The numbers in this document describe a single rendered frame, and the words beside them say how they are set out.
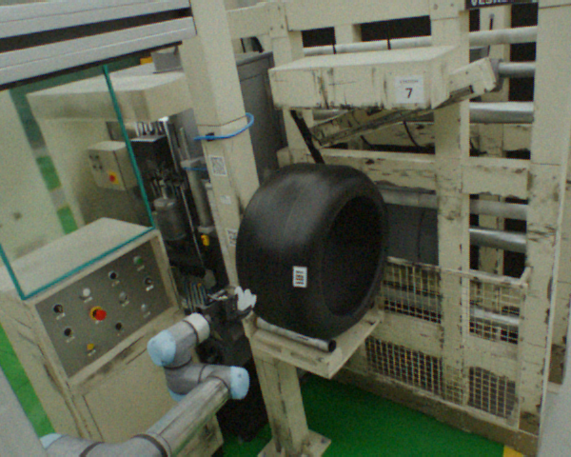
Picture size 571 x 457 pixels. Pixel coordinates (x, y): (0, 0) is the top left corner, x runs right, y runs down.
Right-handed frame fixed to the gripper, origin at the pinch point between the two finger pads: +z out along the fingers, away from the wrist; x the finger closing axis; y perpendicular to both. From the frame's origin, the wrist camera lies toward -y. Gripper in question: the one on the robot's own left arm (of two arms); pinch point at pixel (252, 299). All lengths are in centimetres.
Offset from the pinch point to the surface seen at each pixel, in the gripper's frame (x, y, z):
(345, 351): -7, -38, 37
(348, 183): -11.9, 26.9, 37.1
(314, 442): 27, -115, 57
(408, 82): -27, 56, 49
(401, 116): -17, 44, 64
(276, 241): -1.9, 14.9, 11.3
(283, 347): 11.0, -34.3, 23.5
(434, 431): -20, -112, 93
